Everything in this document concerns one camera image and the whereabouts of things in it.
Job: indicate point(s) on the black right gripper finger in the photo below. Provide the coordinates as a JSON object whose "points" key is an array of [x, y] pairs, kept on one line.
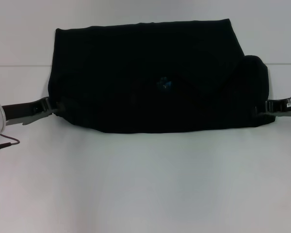
{"points": [[262, 109]]}

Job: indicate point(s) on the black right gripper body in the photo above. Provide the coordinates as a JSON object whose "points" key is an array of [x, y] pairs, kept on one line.
{"points": [[286, 106]]}

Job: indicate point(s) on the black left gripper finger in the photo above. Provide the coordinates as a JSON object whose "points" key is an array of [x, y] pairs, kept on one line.
{"points": [[55, 106]]}

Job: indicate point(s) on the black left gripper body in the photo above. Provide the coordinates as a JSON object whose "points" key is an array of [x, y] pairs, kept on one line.
{"points": [[24, 111]]}

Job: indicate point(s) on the black shirt with FREE print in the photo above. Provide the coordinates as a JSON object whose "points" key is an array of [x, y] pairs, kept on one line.
{"points": [[160, 85]]}

